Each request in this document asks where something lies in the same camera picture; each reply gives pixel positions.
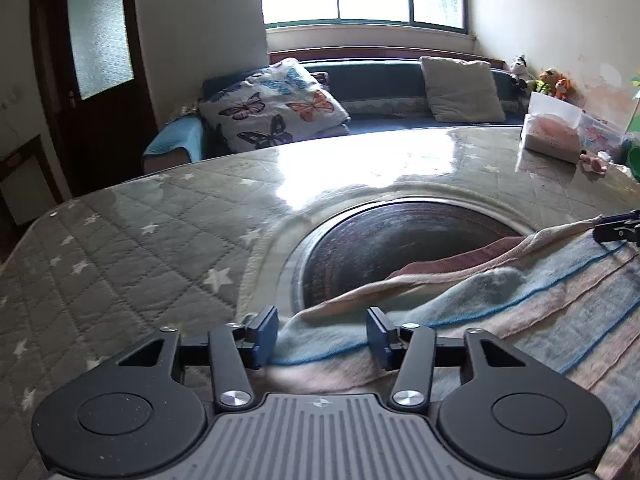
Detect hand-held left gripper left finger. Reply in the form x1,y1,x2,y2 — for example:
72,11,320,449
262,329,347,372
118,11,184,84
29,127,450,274
116,306,279,410

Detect butterfly print pillow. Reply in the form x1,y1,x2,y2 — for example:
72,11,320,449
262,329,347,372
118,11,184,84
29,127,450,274
199,57,352,153

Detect dark wooden door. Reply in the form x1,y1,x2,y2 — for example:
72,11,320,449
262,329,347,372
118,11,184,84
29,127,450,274
29,0,161,198

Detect white tissue box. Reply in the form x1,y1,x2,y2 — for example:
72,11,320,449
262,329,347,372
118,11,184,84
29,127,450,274
519,91,585,164

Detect green plastic object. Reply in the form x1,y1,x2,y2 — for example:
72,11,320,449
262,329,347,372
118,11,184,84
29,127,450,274
620,75,640,181

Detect round dark table turntable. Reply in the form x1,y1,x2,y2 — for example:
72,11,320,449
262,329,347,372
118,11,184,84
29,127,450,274
300,200,531,311

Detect beige pillow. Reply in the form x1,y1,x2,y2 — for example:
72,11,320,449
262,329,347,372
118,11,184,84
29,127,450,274
420,56,507,123

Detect yellow plush toy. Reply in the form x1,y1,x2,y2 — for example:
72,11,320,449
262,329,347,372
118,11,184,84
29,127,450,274
537,67,561,97

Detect black and white plush toy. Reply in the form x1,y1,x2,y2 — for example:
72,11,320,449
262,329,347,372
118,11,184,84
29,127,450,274
510,53,535,92

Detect pink toy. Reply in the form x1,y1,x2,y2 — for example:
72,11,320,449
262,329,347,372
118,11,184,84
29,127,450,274
580,152,611,177

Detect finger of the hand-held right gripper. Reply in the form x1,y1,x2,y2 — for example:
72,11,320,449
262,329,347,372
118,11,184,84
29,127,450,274
592,210,640,247

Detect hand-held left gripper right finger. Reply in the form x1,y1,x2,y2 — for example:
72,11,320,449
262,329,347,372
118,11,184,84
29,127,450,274
366,306,528,409

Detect pastel striped garment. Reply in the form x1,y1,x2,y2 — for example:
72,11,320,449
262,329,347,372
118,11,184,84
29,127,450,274
274,215,640,480

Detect clear plastic bag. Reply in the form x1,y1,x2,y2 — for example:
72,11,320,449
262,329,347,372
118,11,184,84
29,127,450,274
577,112,626,161

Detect dark green sofa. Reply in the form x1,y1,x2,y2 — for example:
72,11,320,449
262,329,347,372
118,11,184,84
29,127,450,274
142,47,533,173

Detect white cabinet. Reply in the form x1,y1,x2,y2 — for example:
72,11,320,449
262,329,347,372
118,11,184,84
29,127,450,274
0,135,63,226

